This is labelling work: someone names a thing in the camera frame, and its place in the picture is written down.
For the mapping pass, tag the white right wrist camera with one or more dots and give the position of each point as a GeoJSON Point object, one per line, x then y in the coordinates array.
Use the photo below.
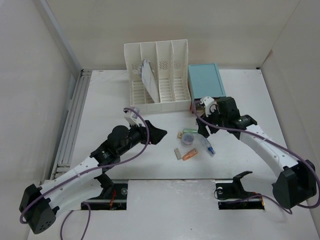
{"type": "Point", "coordinates": [209, 104]}

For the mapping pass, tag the grey eraser block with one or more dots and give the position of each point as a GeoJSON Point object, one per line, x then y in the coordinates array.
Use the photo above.
{"type": "Point", "coordinates": [177, 153]}

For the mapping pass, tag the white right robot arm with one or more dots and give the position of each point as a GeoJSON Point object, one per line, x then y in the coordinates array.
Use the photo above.
{"type": "Point", "coordinates": [296, 178]}

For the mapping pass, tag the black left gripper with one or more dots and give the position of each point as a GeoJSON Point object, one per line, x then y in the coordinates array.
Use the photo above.
{"type": "Point", "coordinates": [155, 134]}

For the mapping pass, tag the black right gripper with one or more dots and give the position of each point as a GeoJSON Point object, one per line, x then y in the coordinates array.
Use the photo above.
{"type": "Point", "coordinates": [201, 130]}

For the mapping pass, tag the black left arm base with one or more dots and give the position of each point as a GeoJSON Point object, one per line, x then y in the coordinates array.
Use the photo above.
{"type": "Point", "coordinates": [109, 195]}

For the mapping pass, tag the orange usb stick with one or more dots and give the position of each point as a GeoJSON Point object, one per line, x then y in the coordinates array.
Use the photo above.
{"type": "Point", "coordinates": [190, 154]}

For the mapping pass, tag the white four-slot file organizer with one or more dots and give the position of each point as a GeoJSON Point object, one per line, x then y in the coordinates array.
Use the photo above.
{"type": "Point", "coordinates": [169, 62]}

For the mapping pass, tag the green capsule case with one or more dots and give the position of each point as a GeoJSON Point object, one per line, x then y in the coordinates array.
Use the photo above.
{"type": "Point", "coordinates": [190, 131]}

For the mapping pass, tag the aluminium rail frame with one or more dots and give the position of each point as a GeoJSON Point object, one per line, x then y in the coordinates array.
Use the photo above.
{"type": "Point", "coordinates": [61, 162]}

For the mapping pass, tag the clear blue glue bottle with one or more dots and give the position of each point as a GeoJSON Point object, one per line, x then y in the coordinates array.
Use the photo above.
{"type": "Point", "coordinates": [207, 145]}

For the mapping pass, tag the yellow small eraser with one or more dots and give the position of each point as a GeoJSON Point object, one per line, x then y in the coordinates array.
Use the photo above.
{"type": "Point", "coordinates": [180, 135]}

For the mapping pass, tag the teal mini drawer cabinet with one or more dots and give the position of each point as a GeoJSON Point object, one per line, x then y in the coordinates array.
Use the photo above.
{"type": "Point", "coordinates": [204, 80]}

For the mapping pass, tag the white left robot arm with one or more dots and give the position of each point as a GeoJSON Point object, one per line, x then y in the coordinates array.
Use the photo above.
{"type": "Point", "coordinates": [41, 205]}

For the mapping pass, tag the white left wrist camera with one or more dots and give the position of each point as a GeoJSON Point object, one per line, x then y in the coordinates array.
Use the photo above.
{"type": "Point", "coordinates": [131, 118]}

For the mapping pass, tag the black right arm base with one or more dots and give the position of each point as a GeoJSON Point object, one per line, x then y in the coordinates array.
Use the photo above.
{"type": "Point", "coordinates": [231, 194]}

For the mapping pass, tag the white paper booklet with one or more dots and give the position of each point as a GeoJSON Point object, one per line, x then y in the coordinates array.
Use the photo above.
{"type": "Point", "coordinates": [145, 71]}

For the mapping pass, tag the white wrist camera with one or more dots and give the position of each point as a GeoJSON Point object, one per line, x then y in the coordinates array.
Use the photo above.
{"type": "Point", "coordinates": [209, 104]}
{"type": "Point", "coordinates": [131, 118]}

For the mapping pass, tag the round clear pin jar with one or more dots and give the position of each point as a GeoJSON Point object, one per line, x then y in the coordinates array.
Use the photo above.
{"type": "Point", "coordinates": [187, 139]}

